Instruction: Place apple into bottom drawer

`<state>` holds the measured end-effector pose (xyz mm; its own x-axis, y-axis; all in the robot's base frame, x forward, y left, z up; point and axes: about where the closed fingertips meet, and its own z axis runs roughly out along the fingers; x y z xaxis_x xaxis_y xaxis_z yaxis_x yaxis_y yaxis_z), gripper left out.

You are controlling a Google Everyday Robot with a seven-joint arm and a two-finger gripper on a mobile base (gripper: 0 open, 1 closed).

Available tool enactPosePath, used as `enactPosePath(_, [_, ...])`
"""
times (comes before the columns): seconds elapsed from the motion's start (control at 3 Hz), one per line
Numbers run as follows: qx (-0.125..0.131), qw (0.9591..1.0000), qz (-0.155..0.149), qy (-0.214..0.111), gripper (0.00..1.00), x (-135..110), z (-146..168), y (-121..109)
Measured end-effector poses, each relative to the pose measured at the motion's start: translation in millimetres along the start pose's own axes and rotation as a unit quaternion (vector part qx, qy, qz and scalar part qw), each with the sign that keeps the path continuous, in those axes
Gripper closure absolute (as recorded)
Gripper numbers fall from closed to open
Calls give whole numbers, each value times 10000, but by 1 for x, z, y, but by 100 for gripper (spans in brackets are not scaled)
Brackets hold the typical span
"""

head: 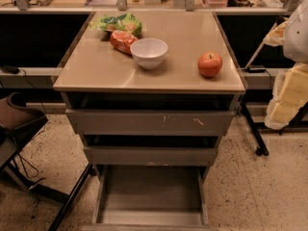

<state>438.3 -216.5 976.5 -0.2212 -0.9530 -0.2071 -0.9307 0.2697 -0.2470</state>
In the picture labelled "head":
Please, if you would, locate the black power adapter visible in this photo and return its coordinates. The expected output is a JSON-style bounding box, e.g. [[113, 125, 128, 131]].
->
[[0, 65, 19, 74], [246, 65, 266, 73]]

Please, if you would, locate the red apple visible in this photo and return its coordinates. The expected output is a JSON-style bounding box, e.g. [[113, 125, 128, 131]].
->
[[197, 52, 222, 78]]

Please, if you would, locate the black power adapter right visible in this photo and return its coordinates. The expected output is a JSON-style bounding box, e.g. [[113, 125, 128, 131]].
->
[[246, 65, 266, 73]]

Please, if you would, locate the grey drawer cabinet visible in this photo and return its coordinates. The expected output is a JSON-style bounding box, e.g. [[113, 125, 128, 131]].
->
[[54, 11, 245, 167]]

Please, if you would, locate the white leaning rod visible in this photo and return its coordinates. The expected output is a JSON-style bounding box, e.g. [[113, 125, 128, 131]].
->
[[242, 22, 277, 72]]

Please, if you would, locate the black table leg left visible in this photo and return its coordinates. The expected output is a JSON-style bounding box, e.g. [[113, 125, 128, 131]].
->
[[48, 164, 92, 231]]

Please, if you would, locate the middle drawer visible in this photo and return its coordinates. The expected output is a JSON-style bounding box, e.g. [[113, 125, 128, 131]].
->
[[84, 146, 218, 167]]

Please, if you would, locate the black stand leg right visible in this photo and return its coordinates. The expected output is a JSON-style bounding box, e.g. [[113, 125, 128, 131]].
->
[[241, 102, 270, 156]]

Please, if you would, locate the top drawer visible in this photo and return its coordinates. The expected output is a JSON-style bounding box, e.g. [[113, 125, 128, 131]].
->
[[66, 109, 234, 136]]

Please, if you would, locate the open bottom drawer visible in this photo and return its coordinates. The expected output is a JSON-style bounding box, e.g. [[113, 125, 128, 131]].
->
[[82, 166, 217, 231]]

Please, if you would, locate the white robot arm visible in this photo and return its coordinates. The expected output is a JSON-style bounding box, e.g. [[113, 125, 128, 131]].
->
[[265, 0, 308, 130]]

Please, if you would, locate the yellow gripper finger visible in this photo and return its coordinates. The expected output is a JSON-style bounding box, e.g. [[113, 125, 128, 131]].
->
[[264, 21, 286, 47], [265, 64, 308, 130]]

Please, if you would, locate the dark office chair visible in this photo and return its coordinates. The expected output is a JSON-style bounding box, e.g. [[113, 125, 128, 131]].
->
[[0, 92, 48, 169]]

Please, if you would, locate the black power adapter left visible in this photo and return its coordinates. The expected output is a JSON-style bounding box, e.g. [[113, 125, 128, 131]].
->
[[0, 65, 19, 74]]

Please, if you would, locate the orange snack bag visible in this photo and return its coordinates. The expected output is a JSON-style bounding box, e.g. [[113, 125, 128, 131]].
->
[[110, 30, 138, 54]]

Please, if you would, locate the green chip bag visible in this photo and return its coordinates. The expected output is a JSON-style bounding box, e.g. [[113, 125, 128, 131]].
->
[[89, 13, 142, 37]]

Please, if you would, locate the white bowl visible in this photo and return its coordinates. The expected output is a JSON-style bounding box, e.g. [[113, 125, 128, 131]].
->
[[130, 38, 168, 69]]

